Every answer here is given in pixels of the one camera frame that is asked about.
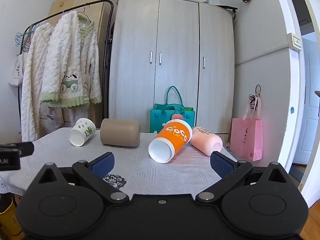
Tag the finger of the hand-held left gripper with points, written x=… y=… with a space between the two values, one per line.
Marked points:
x=26 y=148

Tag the taupe cup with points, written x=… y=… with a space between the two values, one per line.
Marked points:
x=120 y=133

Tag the yellow cup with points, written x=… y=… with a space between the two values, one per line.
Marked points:
x=10 y=220

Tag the light wood-grain wardrobe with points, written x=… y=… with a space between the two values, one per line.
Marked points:
x=175 y=55

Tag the white door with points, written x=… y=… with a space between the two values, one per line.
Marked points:
x=311 y=80

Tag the white cup with green print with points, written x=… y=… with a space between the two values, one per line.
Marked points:
x=83 y=131

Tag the white door frame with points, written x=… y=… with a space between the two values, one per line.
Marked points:
x=295 y=105

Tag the black item on wardrobe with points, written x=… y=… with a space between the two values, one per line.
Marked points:
x=231 y=8

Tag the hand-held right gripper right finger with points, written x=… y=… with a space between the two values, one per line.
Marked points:
x=221 y=164

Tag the white patterned tablecloth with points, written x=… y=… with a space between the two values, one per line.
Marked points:
x=150 y=177

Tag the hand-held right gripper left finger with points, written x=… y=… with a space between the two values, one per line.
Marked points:
x=103 y=163

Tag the pink paper bag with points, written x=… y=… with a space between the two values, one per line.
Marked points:
x=246 y=140

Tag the watermelon bag charm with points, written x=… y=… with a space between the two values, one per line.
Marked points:
x=177 y=118

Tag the white fleece robe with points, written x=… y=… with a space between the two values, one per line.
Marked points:
x=31 y=92

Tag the orange paper cup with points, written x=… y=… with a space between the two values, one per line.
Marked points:
x=172 y=136

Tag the pale printed garment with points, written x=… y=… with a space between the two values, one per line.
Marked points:
x=52 y=118

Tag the pink cup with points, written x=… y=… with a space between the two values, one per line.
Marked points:
x=206 y=140

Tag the white printed tote bag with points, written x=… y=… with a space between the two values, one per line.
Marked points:
x=16 y=72

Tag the teal tote bag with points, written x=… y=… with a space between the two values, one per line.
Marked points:
x=160 y=120

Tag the black clothes rack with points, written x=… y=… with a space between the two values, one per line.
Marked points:
x=106 y=67

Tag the white fleece jacket green trim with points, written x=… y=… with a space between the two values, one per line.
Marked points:
x=67 y=55

